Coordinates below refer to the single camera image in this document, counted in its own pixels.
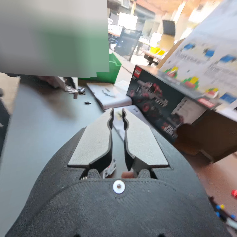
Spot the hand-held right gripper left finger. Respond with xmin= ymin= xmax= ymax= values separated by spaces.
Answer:
xmin=68 ymin=108 xmax=114 ymax=174

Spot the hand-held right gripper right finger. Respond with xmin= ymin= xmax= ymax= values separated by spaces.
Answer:
xmin=122 ymin=109 xmax=169 ymax=177

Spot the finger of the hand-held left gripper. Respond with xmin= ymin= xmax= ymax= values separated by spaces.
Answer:
xmin=40 ymin=76 xmax=67 ymax=92

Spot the grey toothed lego jaw assembly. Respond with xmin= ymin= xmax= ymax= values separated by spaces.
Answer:
xmin=65 ymin=86 xmax=79 ymax=99

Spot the grey angled lego beam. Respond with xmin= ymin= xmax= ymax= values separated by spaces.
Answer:
xmin=103 ymin=159 xmax=117 ymax=178

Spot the black lego set box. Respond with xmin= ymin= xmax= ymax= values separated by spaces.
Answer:
xmin=126 ymin=65 xmax=222 ymax=144

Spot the open instruction booklet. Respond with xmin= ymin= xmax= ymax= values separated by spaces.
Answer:
xmin=87 ymin=82 xmax=149 ymax=141

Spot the green plastic bin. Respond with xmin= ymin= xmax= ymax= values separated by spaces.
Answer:
xmin=78 ymin=53 xmax=122 ymax=84

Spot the brown cardboard box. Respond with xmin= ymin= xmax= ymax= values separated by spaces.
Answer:
xmin=175 ymin=110 xmax=237 ymax=164

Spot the black office chair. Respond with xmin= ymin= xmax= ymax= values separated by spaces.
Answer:
xmin=114 ymin=27 xmax=142 ymax=56

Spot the wooden desk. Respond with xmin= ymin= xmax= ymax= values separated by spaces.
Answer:
xmin=140 ymin=49 xmax=167 ymax=65

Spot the white screen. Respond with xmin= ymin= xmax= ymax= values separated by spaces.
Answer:
xmin=117 ymin=12 xmax=138 ymax=29

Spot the yellow plastic bin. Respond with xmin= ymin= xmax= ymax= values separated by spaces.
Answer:
xmin=150 ymin=46 xmax=168 ymax=56

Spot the instruction poster board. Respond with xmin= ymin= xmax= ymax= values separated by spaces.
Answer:
xmin=157 ymin=0 xmax=237 ymax=112

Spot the black monitor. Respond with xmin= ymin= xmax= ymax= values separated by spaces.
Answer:
xmin=162 ymin=20 xmax=176 ymax=36

